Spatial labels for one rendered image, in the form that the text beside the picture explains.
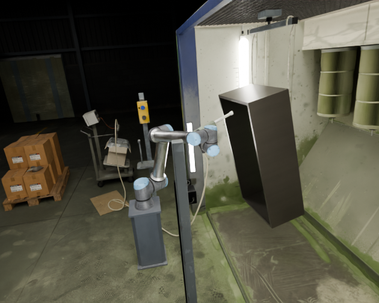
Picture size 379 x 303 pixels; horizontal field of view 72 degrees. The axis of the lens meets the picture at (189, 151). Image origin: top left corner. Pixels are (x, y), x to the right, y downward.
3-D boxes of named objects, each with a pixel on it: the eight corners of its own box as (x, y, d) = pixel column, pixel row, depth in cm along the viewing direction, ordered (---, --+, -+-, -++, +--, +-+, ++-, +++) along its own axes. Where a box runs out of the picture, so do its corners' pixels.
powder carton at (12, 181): (15, 190, 435) (8, 170, 423) (34, 186, 443) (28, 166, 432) (8, 200, 401) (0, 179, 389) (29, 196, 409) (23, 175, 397)
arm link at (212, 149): (220, 143, 185) (221, 156, 189) (213, 139, 197) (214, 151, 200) (207, 145, 183) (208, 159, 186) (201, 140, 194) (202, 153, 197)
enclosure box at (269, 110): (269, 187, 300) (250, 83, 255) (304, 214, 245) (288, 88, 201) (242, 198, 294) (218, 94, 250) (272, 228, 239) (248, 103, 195)
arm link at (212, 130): (208, 128, 177) (209, 145, 182) (219, 125, 185) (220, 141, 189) (198, 126, 184) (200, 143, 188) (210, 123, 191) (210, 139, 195)
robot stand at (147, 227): (138, 270, 265) (128, 216, 244) (138, 250, 293) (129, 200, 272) (168, 265, 269) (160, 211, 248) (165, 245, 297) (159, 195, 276)
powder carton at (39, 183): (35, 187, 439) (29, 168, 427) (53, 184, 446) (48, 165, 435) (29, 198, 404) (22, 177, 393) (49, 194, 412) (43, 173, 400)
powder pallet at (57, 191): (26, 180, 509) (24, 173, 504) (70, 172, 530) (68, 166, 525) (5, 211, 400) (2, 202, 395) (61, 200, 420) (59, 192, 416)
